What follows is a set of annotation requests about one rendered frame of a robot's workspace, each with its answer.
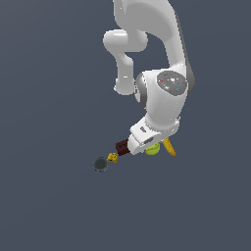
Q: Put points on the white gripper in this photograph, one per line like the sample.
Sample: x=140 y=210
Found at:
x=143 y=135

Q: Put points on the yellow-green apple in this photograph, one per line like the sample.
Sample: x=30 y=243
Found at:
x=153 y=149

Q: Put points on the dark brown box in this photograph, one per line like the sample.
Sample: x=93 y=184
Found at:
x=122 y=147

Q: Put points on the yellow banana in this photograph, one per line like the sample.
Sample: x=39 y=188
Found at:
x=169 y=146

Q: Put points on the small yellow toy block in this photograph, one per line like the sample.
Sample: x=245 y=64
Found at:
x=112 y=158

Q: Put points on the grey round can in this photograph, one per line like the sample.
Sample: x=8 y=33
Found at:
x=100 y=164

